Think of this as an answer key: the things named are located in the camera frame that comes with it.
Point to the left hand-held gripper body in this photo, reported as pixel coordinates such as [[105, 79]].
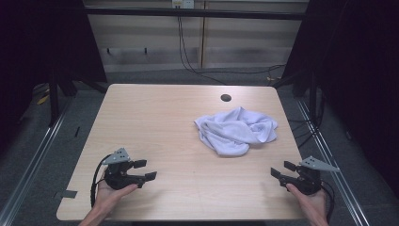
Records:
[[117, 179]]

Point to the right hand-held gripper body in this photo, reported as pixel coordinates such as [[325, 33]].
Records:
[[307, 183]]

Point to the white printed cloth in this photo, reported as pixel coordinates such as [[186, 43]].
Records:
[[233, 133]]

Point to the person's right hand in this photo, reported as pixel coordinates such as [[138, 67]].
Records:
[[312, 204]]

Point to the person's left hand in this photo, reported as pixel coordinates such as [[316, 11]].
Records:
[[106, 197]]

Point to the grey tape strip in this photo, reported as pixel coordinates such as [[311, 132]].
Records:
[[67, 194]]

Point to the small black tape strip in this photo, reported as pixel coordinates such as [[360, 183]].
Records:
[[77, 132]]

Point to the yellow object on floor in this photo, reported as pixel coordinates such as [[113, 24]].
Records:
[[43, 99]]

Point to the black curtain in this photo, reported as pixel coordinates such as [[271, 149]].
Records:
[[44, 40], [357, 78]]

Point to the metal floor rail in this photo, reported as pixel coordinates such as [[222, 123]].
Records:
[[332, 163], [28, 175]]

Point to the black stand post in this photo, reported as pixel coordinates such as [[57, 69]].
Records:
[[54, 100]]

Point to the black horizontal frame bar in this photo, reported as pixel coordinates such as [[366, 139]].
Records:
[[194, 13]]

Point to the white wall outlet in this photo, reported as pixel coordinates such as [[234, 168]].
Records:
[[183, 3]]

